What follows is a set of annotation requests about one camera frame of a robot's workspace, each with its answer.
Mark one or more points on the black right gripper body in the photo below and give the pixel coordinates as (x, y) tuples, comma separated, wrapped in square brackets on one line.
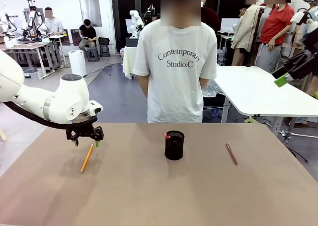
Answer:
[(311, 64)]

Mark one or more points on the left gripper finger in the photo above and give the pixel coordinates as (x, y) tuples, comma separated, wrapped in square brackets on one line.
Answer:
[(74, 136), (98, 135)]

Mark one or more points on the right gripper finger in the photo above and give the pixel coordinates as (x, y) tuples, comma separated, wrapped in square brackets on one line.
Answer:
[(295, 59), (290, 71)]

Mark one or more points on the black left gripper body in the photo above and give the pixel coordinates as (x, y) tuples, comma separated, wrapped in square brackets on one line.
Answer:
[(85, 128)]

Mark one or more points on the yellow pencil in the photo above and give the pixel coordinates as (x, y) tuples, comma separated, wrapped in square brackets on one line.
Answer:
[(87, 158)]

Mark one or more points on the black marker pink cap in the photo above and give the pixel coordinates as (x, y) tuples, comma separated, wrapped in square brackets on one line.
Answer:
[(168, 136)]

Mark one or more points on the dark red pen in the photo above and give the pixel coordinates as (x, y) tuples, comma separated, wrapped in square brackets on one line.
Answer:
[(231, 154)]

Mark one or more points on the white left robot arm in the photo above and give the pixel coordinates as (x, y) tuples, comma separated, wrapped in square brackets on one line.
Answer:
[(62, 97)]

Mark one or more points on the person's right forearm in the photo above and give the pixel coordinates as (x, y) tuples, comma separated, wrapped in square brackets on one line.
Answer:
[(143, 83)]

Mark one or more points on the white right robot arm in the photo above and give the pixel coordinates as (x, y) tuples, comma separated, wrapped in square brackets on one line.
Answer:
[(313, 27)]

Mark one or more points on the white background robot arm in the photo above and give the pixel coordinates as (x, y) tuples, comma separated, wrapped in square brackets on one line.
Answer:
[(135, 15)]

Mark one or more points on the person's left forearm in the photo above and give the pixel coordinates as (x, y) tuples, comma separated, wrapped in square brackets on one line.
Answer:
[(203, 83)]

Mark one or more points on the black mesh pen holder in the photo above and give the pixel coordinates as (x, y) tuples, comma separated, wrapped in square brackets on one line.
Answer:
[(174, 149)]

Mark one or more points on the black stand pole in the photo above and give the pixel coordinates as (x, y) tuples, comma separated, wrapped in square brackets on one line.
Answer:
[(256, 39)]

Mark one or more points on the white table with legs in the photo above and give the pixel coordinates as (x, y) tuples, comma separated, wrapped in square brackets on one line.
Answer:
[(248, 92)]

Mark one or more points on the pale yellow paper piece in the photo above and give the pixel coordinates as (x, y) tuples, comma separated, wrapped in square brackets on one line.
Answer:
[(251, 120)]

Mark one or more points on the metal stand legs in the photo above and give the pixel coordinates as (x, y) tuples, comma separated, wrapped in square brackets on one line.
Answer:
[(298, 135)]

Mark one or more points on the white air purifier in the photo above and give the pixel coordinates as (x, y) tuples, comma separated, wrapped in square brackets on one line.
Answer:
[(77, 63)]

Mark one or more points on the wooden plank piece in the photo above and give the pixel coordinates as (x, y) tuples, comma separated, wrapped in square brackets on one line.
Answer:
[(3, 135)]

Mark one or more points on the clear plastic storage bin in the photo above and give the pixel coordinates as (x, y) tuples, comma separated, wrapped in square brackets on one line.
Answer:
[(32, 74)]

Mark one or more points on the grey plastic stool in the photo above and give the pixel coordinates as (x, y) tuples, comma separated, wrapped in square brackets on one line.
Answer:
[(93, 53), (104, 51)]

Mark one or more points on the white board panel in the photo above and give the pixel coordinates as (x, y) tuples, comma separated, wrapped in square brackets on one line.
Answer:
[(227, 24)]

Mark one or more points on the table with white cloth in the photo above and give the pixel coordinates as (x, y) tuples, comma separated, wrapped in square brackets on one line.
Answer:
[(129, 62)]

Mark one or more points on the clear plastic bag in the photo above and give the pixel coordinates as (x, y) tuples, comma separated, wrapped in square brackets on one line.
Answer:
[(211, 89)]

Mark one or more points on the person in white T-shirt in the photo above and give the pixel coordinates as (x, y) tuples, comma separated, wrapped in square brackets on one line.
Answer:
[(174, 92)]

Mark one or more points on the black bag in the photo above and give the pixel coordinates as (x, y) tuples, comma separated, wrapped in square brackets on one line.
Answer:
[(104, 41)]

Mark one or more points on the mannequin in dark red top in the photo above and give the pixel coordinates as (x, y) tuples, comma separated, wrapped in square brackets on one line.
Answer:
[(211, 17)]

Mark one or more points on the seated person in black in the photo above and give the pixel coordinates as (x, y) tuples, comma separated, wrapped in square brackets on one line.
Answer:
[(88, 33)]

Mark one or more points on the white desk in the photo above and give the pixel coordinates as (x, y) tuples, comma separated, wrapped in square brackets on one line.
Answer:
[(58, 37)]

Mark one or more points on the black box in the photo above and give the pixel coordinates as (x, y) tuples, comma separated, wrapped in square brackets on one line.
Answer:
[(131, 42)]

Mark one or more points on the desk with brown top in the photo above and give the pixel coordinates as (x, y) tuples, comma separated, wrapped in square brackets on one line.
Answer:
[(24, 46)]

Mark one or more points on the person in light grey shirt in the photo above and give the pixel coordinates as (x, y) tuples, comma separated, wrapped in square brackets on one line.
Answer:
[(54, 24)]

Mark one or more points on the person behind clothed table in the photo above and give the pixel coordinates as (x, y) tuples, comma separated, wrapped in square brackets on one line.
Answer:
[(154, 18)]

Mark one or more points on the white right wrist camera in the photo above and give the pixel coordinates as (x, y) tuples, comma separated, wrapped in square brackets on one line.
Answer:
[(298, 17)]

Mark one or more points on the dark wall poster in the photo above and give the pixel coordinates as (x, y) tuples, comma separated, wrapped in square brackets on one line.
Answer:
[(66, 39), (74, 38)]

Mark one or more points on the metal wall panel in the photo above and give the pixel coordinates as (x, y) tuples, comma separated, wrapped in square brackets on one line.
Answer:
[(90, 12)]

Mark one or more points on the black camera rig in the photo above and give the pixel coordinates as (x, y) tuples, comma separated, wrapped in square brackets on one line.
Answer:
[(151, 10)]

